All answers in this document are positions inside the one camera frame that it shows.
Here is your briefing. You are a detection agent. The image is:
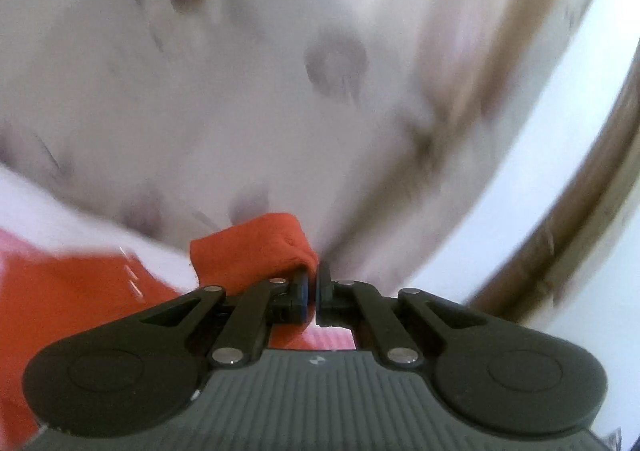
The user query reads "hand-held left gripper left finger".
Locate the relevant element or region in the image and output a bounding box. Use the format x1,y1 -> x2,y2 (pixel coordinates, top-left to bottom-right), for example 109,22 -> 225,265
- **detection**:
136,267 -> 310,368

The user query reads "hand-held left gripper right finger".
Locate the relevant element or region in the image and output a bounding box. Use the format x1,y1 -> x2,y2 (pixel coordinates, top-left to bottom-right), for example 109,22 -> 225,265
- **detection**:
316,261 -> 507,370

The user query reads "orange knit garment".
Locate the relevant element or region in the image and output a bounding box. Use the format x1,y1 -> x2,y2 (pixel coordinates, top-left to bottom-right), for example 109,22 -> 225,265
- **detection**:
0,213 -> 321,447

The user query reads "pink checked blanket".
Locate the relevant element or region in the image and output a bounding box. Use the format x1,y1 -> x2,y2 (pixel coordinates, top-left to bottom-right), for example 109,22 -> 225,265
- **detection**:
0,228 -> 357,352

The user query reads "beige leaf-print curtain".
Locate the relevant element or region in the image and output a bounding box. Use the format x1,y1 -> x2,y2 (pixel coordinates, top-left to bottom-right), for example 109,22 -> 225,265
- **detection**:
0,0 -> 607,293

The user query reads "brown wooden door frame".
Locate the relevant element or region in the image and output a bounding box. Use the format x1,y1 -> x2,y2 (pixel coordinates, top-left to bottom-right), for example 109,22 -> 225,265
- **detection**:
469,0 -> 640,328

